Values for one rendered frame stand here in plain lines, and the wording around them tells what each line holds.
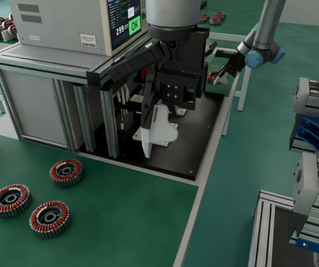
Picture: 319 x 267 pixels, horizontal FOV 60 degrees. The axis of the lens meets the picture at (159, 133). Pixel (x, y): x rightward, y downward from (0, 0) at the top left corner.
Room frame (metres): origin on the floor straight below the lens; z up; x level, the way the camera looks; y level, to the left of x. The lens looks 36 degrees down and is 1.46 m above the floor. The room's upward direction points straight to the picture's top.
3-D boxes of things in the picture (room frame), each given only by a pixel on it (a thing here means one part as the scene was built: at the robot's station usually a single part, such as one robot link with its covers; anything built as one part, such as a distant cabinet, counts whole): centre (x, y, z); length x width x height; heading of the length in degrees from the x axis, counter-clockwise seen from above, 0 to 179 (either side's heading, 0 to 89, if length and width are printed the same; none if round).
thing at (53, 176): (0.70, 0.33, 0.77); 0.11 x 0.11 x 0.04
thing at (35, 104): (0.89, 0.46, 0.91); 0.28 x 0.03 x 0.32; 70
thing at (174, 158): (1.06, -0.01, 0.76); 0.64 x 0.47 x 0.02; 160
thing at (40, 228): (0.51, 0.32, 0.77); 0.11 x 0.11 x 0.04
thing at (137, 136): (0.94, 0.01, 0.78); 0.15 x 0.15 x 0.01; 70
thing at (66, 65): (1.17, 0.27, 1.09); 0.68 x 0.44 x 0.05; 160
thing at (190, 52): (0.41, -0.03, 1.29); 0.09 x 0.08 x 0.12; 69
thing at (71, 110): (1.14, 0.21, 0.92); 0.66 x 0.01 x 0.30; 160
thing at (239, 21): (3.36, -0.65, 0.38); 1.85 x 1.10 x 0.75; 160
